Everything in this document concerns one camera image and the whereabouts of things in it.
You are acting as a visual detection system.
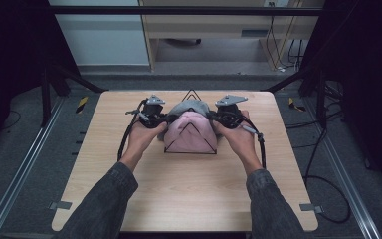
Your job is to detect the black floor cable loop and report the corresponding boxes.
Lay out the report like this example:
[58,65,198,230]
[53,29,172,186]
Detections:
[302,124,352,225]

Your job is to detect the person's right hand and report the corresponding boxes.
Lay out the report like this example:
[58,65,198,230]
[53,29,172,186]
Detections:
[212,110,264,176]

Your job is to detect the black horizontal frame bar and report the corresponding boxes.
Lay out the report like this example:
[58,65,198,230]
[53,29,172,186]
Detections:
[48,5,326,17]

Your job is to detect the yellow-handled tool right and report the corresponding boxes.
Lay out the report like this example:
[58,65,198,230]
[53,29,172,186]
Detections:
[287,97,307,113]

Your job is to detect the aluminium floor rail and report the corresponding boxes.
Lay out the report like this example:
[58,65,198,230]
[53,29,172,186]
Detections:
[0,97,66,239]
[306,96,382,239]

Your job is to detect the pink cloth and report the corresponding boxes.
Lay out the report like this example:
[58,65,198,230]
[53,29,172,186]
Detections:
[163,111,219,154]

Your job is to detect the black metal stand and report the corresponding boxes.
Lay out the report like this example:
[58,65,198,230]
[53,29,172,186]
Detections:
[264,65,328,131]
[39,62,109,129]

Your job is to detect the grey cap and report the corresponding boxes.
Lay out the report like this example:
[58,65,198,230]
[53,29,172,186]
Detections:
[157,99,212,141]

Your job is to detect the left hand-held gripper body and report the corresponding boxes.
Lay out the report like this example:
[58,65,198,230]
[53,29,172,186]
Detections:
[124,95,169,129]

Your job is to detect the grey table bracket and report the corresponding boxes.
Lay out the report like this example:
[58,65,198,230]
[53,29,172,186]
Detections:
[48,200,74,211]
[299,202,325,214]

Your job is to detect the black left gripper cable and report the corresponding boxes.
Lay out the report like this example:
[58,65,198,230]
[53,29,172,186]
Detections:
[116,98,149,162]

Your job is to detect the person's left hand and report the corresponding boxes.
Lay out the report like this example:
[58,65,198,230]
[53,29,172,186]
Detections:
[118,120,169,172]

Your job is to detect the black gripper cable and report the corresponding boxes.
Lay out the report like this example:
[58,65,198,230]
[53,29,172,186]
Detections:
[240,122,268,169]
[116,98,149,162]

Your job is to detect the light wooden desk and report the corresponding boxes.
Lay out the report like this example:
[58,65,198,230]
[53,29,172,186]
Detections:
[138,0,326,73]

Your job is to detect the black wire rack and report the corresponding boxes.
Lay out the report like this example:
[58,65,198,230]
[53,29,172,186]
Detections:
[163,89,219,155]

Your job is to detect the yellow black tape strip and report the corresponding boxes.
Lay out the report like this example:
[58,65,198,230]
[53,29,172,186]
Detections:
[76,96,90,115]

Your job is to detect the cables under desk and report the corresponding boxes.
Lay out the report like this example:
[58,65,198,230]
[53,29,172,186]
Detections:
[264,1,305,73]

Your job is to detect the black curtain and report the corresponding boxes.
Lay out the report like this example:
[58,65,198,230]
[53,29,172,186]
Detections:
[0,0,82,160]
[298,0,382,193]

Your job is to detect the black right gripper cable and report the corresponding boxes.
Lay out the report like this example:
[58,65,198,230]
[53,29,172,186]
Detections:
[240,122,268,169]

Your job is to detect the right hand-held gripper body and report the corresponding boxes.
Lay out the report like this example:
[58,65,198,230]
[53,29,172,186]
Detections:
[211,95,251,130]

